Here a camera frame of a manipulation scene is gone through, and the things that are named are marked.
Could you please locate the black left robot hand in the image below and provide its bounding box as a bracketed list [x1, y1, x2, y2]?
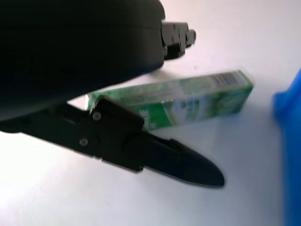
[0, 0, 225, 188]

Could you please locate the blue plastic tray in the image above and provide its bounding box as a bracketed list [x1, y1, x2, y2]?
[272, 67, 301, 226]

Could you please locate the green toothpaste box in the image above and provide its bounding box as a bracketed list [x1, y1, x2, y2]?
[86, 70, 255, 131]

